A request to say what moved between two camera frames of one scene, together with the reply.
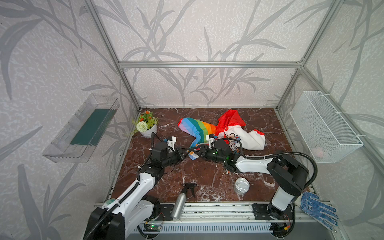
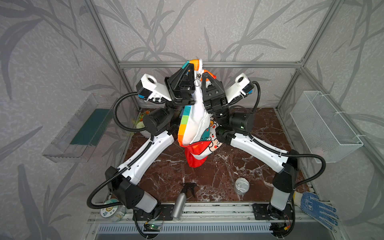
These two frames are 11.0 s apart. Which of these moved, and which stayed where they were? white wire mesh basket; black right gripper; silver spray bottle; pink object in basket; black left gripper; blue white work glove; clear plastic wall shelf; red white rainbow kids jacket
Moved: red white rainbow kids jacket; black right gripper; black left gripper
Stayed: blue white work glove; clear plastic wall shelf; white wire mesh basket; silver spray bottle; pink object in basket
